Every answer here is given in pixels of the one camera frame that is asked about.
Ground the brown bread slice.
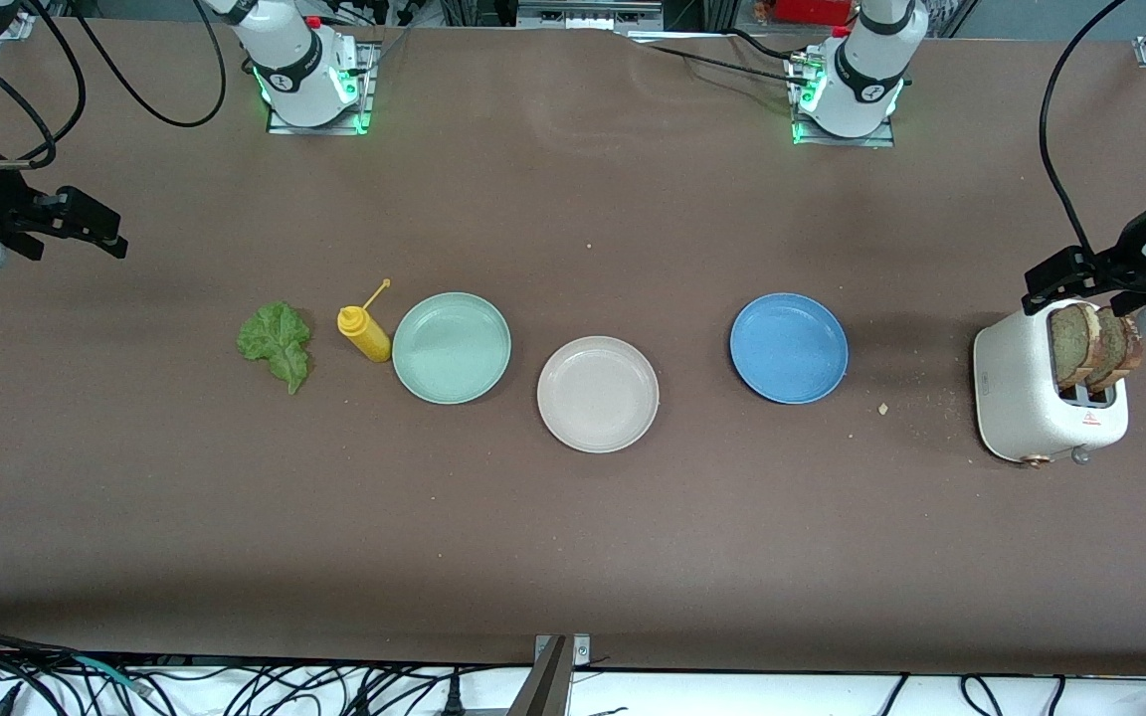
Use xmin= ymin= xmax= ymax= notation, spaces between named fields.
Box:
xmin=1049 ymin=303 xmax=1101 ymax=391
xmin=1085 ymin=308 xmax=1146 ymax=391

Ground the green lettuce leaf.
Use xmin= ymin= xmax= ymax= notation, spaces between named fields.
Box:
xmin=237 ymin=301 xmax=313 ymax=396

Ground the yellow mustard squeeze bottle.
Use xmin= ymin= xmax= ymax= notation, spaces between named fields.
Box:
xmin=336 ymin=279 xmax=393 ymax=364

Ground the blue plate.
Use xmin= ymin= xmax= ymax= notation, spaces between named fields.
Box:
xmin=729 ymin=292 xmax=850 ymax=406

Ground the mint green plate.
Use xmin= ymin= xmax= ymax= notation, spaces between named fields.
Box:
xmin=392 ymin=291 xmax=512 ymax=406

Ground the beige plate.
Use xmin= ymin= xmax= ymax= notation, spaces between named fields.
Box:
xmin=536 ymin=336 xmax=661 ymax=454

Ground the white toaster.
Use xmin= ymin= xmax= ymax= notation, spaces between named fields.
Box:
xmin=973 ymin=298 xmax=1129 ymax=468

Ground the red background object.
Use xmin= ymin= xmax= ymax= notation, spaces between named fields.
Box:
xmin=757 ymin=0 xmax=858 ymax=26

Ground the grey background box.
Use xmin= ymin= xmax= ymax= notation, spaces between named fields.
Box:
xmin=518 ymin=0 xmax=664 ymax=31

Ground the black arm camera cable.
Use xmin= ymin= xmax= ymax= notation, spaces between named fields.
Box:
xmin=0 ymin=0 xmax=228 ymax=170
xmin=1039 ymin=0 xmax=1146 ymax=260

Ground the thin black base cable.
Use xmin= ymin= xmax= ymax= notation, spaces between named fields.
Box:
xmin=623 ymin=30 xmax=813 ymax=86

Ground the teal floor cable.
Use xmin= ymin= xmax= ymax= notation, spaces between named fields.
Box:
xmin=71 ymin=651 xmax=151 ymax=695

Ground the grey metal table bracket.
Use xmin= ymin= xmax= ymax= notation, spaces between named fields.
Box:
xmin=508 ymin=633 xmax=592 ymax=716

